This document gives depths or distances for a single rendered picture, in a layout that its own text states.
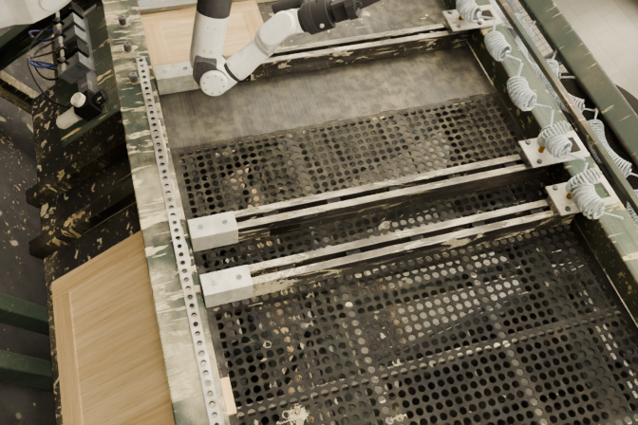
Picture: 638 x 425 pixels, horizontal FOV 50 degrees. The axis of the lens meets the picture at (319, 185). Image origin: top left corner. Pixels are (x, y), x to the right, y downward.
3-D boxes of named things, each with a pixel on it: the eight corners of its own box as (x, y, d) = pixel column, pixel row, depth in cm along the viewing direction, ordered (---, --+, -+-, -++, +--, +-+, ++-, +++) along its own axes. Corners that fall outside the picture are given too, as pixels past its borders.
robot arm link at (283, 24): (298, 25, 180) (260, 56, 184) (309, 27, 188) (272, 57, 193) (284, 5, 180) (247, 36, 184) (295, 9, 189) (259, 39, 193)
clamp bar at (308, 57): (155, 77, 221) (145, 20, 202) (483, 27, 248) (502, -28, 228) (159, 100, 216) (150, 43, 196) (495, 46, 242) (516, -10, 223)
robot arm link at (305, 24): (315, 30, 180) (276, 43, 183) (327, 33, 190) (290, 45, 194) (305, -11, 179) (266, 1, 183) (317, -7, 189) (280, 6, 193)
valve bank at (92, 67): (18, 16, 228) (72, -24, 222) (51, 40, 239) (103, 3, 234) (27, 126, 201) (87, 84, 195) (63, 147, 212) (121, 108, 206)
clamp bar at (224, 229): (188, 228, 189) (180, 176, 169) (561, 152, 216) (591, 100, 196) (195, 258, 183) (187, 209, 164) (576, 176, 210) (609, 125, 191)
